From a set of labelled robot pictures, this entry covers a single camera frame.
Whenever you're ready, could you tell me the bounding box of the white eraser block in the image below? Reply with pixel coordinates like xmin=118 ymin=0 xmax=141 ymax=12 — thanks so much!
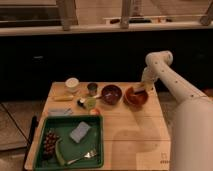
xmin=133 ymin=87 xmax=145 ymax=94

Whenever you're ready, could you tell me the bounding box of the red bowl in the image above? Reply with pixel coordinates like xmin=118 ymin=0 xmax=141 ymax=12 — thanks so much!
xmin=124 ymin=87 xmax=148 ymax=107

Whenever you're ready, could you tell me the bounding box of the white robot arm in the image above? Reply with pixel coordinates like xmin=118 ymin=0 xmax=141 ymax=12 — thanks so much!
xmin=142 ymin=51 xmax=213 ymax=171

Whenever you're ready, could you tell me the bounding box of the dark maroon bowl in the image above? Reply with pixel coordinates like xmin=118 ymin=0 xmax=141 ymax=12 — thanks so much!
xmin=101 ymin=85 xmax=122 ymax=105

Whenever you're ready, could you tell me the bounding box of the metal tin can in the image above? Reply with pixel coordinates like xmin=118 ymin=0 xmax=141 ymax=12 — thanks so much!
xmin=87 ymin=82 xmax=98 ymax=96

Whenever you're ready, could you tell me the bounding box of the wooden folding table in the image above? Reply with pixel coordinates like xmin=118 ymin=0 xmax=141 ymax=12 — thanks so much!
xmin=24 ymin=82 xmax=170 ymax=171

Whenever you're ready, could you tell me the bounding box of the green small cup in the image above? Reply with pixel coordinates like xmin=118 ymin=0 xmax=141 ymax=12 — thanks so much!
xmin=84 ymin=97 xmax=96 ymax=110

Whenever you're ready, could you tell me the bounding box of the red apple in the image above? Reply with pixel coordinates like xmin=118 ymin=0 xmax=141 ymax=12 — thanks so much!
xmin=89 ymin=108 xmax=101 ymax=115

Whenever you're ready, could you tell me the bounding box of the black white small object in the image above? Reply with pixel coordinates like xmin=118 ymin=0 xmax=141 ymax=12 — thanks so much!
xmin=77 ymin=98 xmax=85 ymax=108

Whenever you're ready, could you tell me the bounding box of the white cup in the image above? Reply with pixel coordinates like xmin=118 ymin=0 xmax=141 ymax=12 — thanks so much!
xmin=65 ymin=77 xmax=79 ymax=93

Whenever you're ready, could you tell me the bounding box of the blue folded cloth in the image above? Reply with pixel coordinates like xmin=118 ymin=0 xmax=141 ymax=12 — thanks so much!
xmin=47 ymin=108 xmax=73 ymax=116

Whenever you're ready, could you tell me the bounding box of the yellow banana piece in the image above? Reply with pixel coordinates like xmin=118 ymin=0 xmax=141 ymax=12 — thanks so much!
xmin=53 ymin=95 xmax=74 ymax=101

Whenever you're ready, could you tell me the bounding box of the blue sponge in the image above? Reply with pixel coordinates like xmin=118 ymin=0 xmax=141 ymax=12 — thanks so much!
xmin=70 ymin=122 xmax=91 ymax=143

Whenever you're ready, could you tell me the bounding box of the silver fork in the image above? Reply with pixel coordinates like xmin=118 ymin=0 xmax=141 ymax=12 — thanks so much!
xmin=66 ymin=149 xmax=97 ymax=165

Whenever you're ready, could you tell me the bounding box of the green plastic tray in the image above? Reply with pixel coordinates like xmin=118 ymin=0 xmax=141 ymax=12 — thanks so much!
xmin=33 ymin=115 xmax=104 ymax=171

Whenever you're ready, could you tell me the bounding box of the green cucumber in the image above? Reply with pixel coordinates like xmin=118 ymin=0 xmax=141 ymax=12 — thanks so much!
xmin=55 ymin=139 xmax=66 ymax=166

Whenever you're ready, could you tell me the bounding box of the bunch of dark grapes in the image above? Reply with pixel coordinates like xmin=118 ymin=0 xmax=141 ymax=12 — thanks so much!
xmin=43 ymin=131 xmax=59 ymax=160

